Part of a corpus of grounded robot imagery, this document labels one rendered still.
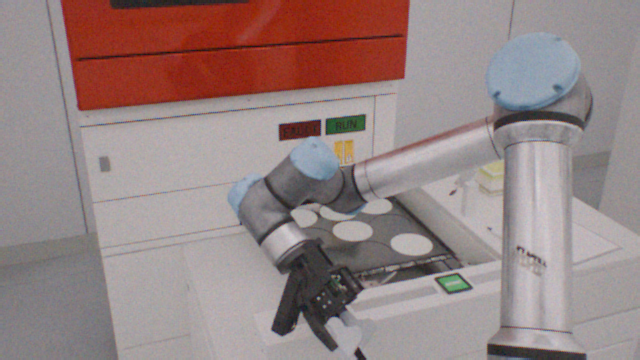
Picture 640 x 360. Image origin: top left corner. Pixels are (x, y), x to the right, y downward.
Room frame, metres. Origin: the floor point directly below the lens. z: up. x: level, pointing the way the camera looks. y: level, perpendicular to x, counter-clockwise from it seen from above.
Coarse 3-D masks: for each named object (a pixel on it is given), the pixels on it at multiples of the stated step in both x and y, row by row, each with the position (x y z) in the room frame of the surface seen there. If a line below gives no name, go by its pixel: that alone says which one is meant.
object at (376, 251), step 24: (360, 216) 1.41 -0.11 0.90; (384, 216) 1.41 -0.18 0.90; (408, 216) 1.41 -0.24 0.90; (336, 240) 1.29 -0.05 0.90; (360, 240) 1.29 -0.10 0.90; (384, 240) 1.29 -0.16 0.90; (432, 240) 1.29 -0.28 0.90; (336, 264) 1.18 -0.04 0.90; (360, 264) 1.18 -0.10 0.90; (384, 264) 1.18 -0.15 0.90
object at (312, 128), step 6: (282, 126) 1.50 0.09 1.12; (288, 126) 1.50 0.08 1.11; (294, 126) 1.51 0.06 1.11; (300, 126) 1.51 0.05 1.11; (306, 126) 1.52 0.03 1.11; (312, 126) 1.52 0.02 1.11; (318, 126) 1.53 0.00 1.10; (282, 132) 1.49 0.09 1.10; (288, 132) 1.50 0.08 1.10; (294, 132) 1.51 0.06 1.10; (300, 132) 1.51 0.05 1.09; (306, 132) 1.52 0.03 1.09; (312, 132) 1.52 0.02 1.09; (318, 132) 1.53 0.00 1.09; (282, 138) 1.49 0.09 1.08; (288, 138) 1.50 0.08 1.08
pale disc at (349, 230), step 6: (342, 222) 1.38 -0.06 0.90; (348, 222) 1.38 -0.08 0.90; (354, 222) 1.38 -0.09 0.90; (360, 222) 1.38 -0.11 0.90; (336, 228) 1.35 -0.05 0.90; (342, 228) 1.35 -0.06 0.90; (348, 228) 1.35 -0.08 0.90; (354, 228) 1.35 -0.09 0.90; (360, 228) 1.35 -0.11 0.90; (366, 228) 1.35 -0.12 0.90; (336, 234) 1.32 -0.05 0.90; (342, 234) 1.32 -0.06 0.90; (348, 234) 1.32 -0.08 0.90; (354, 234) 1.32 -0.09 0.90; (360, 234) 1.32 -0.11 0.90; (366, 234) 1.32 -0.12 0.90
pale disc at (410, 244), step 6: (402, 234) 1.32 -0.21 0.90; (408, 234) 1.32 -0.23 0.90; (414, 234) 1.32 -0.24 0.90; (396, 240) 1.29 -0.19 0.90; (402, 240) 1.29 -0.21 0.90; (408, 240) 1.29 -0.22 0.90; (414, 240) 1.29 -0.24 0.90; (420, 240) 1.29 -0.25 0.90; (426, 240) 1.29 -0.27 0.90; (396, 246) 1.26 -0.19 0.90; (402, 246) 1.26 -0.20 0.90; (408, 246) 1.26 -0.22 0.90; (414, 246) 1.26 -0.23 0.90; (420, 246) 1.26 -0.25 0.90; (426, 246) 1.26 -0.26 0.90; (402, 252) 1.23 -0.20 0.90; (408, 252) 1.23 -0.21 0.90; (414, 252) 1.23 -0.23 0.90; (420, 252) 1.24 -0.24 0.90; (426, 252) 1.24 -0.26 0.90
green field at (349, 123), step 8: (328, 120) 1.54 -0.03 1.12; (336, 120) 1.55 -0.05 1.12; (344, 120) 1.56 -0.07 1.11; (352, 120) 1.56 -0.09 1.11; (360, 120) 1.57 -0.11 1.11; (328, 128) 1.54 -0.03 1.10; (336, 128) 1.55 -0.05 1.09; (344, 128) 1.56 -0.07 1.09; (352, 128) 1.56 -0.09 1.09; (360, 128) 1.57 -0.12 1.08
